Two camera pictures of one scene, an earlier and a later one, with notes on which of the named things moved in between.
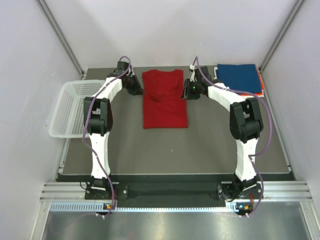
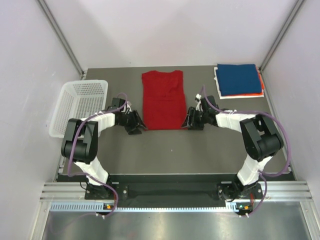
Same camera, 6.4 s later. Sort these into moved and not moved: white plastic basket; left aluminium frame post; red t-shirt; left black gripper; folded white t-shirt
Moved: left black gripper
Not moved: left aluminium frame post; red t-shirt; folded white t-shirt; white plastic basket
